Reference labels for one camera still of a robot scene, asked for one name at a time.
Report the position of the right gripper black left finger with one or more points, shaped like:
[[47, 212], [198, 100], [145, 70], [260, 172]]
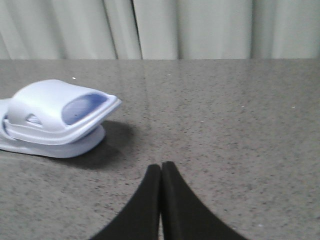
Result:
[[139, 219]]

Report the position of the pale green curtain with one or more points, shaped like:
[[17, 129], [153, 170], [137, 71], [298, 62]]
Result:
[[159, 29]]

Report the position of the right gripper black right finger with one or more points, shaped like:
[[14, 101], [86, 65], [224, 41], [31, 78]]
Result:
[[184, 216]]

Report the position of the light blue slipper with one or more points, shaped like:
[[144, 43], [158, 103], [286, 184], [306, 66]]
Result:
[[69, 150], [53, 112]]

